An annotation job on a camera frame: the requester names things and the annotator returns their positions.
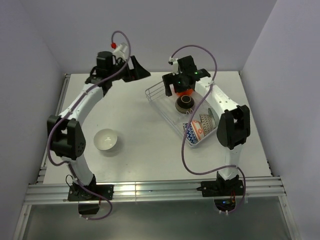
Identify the orange plastic square bowl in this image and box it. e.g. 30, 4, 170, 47
175, 89, 194, 97

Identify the plain white bowl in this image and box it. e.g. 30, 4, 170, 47
93, 128, 118, 151

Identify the brown geometric patterned bowl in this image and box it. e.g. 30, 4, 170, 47
199, 114, 216, 136

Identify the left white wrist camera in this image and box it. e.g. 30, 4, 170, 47
111, 42, 129, 61

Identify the pale green ribbed bowl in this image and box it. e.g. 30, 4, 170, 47
207, 107, 217, 128

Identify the aluminium frame rail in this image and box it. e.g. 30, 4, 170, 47
23, 177, 287, 205

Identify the red blue patterned bowl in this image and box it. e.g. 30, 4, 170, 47
182, 123, 198, 145

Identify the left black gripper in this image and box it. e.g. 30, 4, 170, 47
108, 55, 150, 83

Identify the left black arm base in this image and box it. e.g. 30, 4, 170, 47
67, 184, 114, 217

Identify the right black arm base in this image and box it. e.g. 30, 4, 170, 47
196, 179, 247, 215

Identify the white wire dish rack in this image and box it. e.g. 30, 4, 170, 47
145, 81, 219, 148

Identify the orange floral patterned bowl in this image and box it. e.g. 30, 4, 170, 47
191, 120, 206, 141

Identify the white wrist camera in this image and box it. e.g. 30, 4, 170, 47
168, 57, 180, 76
111, 42, 129, 61

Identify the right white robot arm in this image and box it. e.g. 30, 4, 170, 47
162, 55, 251, 196

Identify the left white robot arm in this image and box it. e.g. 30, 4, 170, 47
46, 51, 151, 200

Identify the brown glazed bowl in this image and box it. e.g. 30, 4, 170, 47
175, 95, 195, 114

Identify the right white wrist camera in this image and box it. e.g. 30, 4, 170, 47
168, 57, 180, 76

